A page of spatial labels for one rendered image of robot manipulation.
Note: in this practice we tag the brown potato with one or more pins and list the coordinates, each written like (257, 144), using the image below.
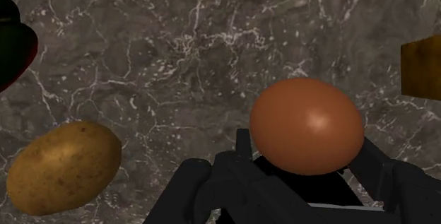
(63, 168)

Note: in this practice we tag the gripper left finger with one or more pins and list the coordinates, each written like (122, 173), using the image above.
(220, 185)

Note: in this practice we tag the brown egg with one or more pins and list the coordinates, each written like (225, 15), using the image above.
(306, 126)

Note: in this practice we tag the dark red and black bowl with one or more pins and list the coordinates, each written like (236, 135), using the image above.
(13, 44)

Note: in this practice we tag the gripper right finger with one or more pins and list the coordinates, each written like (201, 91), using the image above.
(403, 185)

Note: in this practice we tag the yellow-brown wooden block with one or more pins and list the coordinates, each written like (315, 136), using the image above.
(422, 66)

